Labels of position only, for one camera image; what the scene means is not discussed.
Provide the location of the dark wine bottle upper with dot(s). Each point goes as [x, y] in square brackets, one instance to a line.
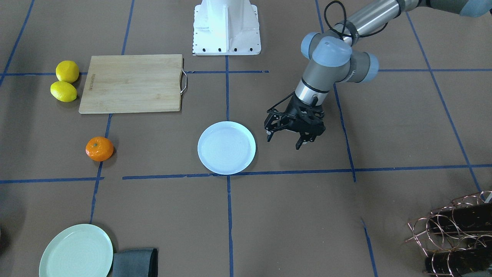
[472, 220]

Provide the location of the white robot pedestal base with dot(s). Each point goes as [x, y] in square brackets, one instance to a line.
[226, 27]

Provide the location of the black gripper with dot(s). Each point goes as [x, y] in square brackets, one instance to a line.
[295, 110]

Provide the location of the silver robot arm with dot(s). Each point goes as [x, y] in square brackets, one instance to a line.
[332, 59]

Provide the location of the light green plate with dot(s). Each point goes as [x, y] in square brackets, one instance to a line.
[82, 250]

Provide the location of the bamboo cutting board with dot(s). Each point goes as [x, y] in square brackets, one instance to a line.
[133, 84]

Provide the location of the dark wine bottle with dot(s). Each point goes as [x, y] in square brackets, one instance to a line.
[472, 220]
[461, 263]

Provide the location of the upper yellow lemon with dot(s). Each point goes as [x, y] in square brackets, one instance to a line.
[67, 71]

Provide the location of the light blue plate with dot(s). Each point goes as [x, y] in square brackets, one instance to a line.
[226, 148]

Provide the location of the orange mandarin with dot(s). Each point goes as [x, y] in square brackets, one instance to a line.
[99, 149]

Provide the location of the grey folded cloth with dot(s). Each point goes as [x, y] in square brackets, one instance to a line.
[136, 263]

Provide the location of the dark wine bottle lower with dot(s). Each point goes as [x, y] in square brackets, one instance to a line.
[461, 263]

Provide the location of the copper wire bottle rack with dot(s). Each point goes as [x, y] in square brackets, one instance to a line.
[456, 238]

